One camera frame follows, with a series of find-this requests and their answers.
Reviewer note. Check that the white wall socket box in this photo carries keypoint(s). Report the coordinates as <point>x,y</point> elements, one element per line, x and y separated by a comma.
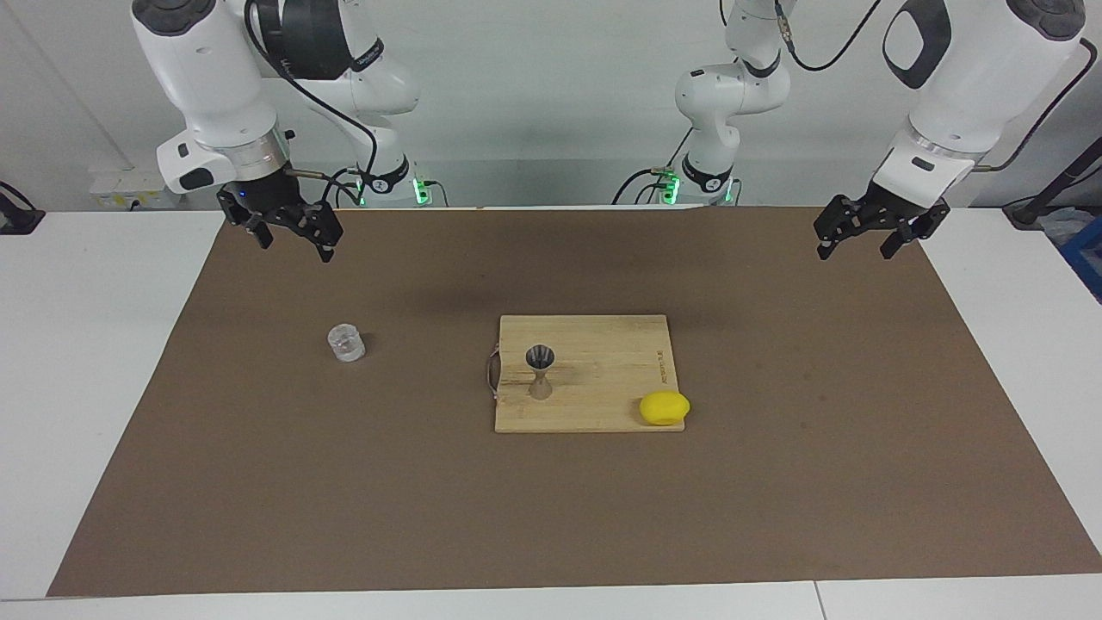
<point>129,188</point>

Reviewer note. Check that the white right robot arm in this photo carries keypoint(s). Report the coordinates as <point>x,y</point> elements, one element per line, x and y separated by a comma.
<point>224,95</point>

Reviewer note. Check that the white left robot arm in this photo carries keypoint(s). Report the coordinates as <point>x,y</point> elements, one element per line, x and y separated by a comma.
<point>973,86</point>

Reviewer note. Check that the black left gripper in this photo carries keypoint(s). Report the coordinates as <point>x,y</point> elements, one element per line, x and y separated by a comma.
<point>900,213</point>

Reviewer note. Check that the yellow lemon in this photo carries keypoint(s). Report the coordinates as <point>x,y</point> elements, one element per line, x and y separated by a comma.
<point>664,408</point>

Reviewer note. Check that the brown table mat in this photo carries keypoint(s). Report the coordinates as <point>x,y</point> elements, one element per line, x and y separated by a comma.
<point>344,482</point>

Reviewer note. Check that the blue storage box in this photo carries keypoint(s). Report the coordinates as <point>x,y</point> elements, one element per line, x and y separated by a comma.
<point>1086,258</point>

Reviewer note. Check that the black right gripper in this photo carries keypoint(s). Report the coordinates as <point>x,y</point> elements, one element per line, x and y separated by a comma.
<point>267,198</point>

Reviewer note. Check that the steel double jigger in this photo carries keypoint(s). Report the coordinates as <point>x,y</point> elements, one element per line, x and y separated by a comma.
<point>541,370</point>

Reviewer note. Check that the small clear glass cup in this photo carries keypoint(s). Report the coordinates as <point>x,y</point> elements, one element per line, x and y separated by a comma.
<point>346,343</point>

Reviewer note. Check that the black stand leg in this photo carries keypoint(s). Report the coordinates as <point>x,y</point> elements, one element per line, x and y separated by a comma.
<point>1055,185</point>

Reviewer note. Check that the black clamp base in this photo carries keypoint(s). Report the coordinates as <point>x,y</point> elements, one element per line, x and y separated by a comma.
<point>17,215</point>

